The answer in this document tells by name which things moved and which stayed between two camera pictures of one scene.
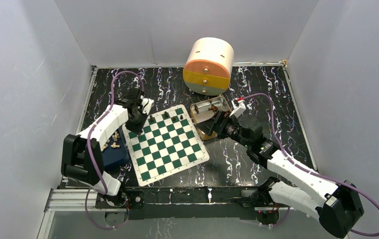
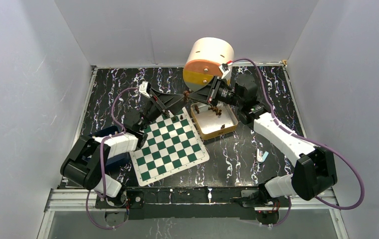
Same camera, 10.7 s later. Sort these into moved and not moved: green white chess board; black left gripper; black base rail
Moved: black left gripper
Not moved: green white chess board; black base rail
